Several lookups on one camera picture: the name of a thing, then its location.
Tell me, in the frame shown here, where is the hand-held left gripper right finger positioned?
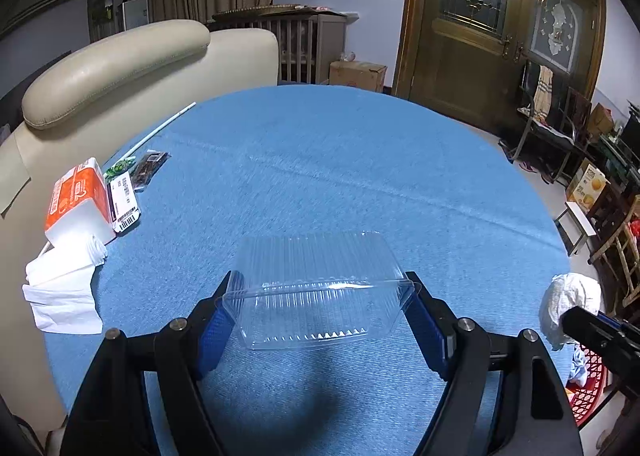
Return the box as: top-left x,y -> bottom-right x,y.
406,270 -> 583,456

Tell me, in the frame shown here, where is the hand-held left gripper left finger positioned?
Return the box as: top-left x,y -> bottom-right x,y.
60,270 -> 246,456

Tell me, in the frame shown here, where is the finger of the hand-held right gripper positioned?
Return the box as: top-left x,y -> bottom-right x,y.
560,306 -> 640,387
597,312 -> 640,341

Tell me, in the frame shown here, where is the red plastic mesh basket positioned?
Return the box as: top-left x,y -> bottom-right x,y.
565,348 -> 608,427

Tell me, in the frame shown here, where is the clear plastic container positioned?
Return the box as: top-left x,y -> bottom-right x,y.
221,231 -> 422,352

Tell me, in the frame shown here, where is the wooden chair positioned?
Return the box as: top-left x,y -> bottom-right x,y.
587,196 -> 640,309

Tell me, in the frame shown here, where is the small white stool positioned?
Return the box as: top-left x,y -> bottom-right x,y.
554,201 -> 600,257

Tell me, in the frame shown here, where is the yellow carton box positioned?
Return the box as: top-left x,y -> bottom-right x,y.
565,158 -> 612,212

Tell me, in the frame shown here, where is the white tissue paper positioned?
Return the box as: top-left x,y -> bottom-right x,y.
21,233 -> 108,335

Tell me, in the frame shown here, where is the white labelled packet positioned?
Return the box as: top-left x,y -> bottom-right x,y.
106,170 -> 141,235

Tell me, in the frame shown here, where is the dark snack packet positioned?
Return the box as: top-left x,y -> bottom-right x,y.
131,151 -> 172,194

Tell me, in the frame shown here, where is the green wrapper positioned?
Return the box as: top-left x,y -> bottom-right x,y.
102,156 -> 137,178

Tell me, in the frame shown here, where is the black metal chair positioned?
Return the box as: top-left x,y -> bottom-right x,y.
510,60 -> 593,184

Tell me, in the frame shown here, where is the open brown cardboard box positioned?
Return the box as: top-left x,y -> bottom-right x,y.
585,103 -> 616,139

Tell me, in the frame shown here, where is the orange tissue pack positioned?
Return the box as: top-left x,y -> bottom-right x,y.
44,157 -> 117,247

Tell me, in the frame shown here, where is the white straw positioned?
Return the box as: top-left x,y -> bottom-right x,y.
120,102 -> 197,159

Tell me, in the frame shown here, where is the striped scarf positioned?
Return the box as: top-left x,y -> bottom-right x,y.
531,65 -> 555,113

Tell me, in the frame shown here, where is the wooden double door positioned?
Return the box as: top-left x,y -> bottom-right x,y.
392,0 -> 607,137

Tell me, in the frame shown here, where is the beige leather sofa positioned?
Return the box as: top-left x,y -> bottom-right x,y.
0,18 -> 280,432

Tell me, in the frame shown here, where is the wooden crib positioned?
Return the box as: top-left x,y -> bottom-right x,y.
210,6 -> 361,85

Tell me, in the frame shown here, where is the white panel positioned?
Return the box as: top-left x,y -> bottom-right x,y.
117,0 -> 151,32

